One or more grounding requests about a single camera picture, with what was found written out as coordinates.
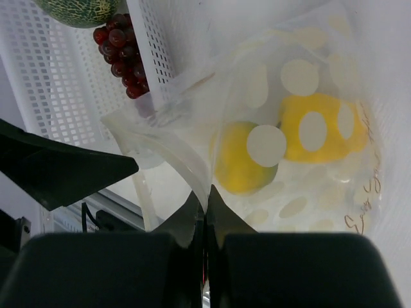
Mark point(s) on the clear dotted zip bag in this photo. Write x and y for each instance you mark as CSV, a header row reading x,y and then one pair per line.
x,y
182,127

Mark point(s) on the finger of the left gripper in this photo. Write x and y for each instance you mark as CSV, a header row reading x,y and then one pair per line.
x,y
56,174

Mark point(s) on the red grape bunch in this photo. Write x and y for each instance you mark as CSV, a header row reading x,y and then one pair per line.
x,y
117,44

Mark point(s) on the white perforated plastic basket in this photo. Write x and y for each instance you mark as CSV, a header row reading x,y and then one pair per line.
x,y
62,85

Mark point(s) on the green netted melon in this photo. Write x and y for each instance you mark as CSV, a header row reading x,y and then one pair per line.
x,y
80,13

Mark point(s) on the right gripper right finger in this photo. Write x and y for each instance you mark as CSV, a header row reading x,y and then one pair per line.
x,y
220,221

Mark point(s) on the yellow bell pepper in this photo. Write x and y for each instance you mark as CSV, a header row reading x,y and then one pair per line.
x,y
320,128

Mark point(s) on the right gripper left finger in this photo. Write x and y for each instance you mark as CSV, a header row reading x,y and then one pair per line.
x,y
185,273

